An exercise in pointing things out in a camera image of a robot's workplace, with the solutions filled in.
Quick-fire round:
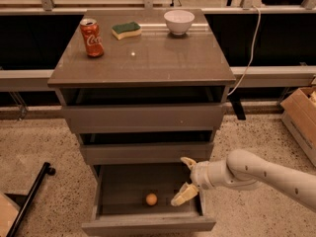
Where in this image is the black stand foot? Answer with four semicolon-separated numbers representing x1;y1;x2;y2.
228;94;246;120

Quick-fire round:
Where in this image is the white bowl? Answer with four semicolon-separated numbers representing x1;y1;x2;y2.
164;10;195;35

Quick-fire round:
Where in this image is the black metal leg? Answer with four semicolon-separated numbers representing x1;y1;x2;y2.
6;162;55;237

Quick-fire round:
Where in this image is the grey middle drawer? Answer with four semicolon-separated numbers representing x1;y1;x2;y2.
80;130;213;165

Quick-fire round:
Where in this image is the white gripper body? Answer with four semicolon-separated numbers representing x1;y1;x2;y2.
191;161;215;190

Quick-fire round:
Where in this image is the red cola can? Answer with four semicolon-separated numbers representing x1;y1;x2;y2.
80;18;104;57

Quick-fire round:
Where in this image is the grey bottom drawer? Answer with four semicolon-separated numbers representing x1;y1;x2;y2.
82;162;215;237

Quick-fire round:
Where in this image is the white cable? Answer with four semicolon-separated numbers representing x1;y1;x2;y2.
226;5;262;97

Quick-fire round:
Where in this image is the green yellow sponge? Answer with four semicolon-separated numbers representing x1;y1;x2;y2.
112;22;141;40

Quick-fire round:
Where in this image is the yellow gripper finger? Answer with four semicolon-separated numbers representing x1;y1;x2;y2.
181;157;197;170
171;183;198;206

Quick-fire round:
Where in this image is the grey drawer cabinet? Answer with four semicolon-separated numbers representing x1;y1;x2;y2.
47;8;237;180

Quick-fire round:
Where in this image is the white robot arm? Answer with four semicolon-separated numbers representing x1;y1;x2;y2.
171;149;316;211

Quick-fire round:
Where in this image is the grey top drawer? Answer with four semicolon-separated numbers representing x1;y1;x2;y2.
62;86;225;133

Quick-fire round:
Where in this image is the orange fruit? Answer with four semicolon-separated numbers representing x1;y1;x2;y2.
145;194;158;206

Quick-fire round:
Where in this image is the grey drawer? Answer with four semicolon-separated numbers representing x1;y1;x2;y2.
80;130;213;165
62;86;225;133
82;162;215;237

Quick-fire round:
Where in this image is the cardboard box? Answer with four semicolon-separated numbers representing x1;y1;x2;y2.
280;87;316;166

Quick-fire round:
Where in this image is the grey rail bench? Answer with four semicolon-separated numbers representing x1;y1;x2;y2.
0;65;316;92

